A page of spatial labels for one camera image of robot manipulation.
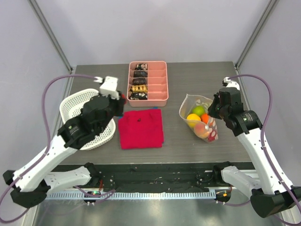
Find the folded red t-shirt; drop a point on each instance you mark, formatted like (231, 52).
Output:
(141, 129)

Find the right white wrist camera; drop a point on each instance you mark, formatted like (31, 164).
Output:
(227, 82)

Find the rolled yellow patterned sock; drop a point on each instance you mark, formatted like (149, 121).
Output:
(139, 89)

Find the fake red apple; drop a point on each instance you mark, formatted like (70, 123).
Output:
(213, 133)

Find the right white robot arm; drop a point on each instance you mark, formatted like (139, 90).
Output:
(273, 192)

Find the fake peach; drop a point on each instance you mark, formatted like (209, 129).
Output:
(201, 130)

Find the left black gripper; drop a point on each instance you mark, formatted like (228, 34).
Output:
(120, 102)

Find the fake yellow pear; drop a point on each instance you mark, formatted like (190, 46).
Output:
(192, 120)

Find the rolled dark sock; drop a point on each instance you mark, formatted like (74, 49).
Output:
(140, 74)
(139, 81)

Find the fake orange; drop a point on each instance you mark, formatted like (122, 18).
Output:
(205, 118)

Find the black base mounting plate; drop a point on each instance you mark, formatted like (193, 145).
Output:
(159, 178)

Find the fake green lime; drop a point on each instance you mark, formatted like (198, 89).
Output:
(199, 110)

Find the white perforated plastic basket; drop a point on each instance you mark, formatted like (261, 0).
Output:
(71, 107)

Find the white slotted cable duct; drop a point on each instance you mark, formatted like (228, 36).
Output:
(77, 195)

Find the clear polka dot zip bag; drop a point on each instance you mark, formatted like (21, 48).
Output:
(189, 103)

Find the pink divided organizer tray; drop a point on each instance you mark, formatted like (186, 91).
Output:
(157, 83)

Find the rolled black white sock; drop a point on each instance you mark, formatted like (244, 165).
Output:
(138, 96)

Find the rolled sock top compartment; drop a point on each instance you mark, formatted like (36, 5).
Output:
(141, 67)

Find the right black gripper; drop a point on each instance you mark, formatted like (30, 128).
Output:
(215, 108)

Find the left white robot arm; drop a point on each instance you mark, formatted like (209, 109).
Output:
(32, 183)

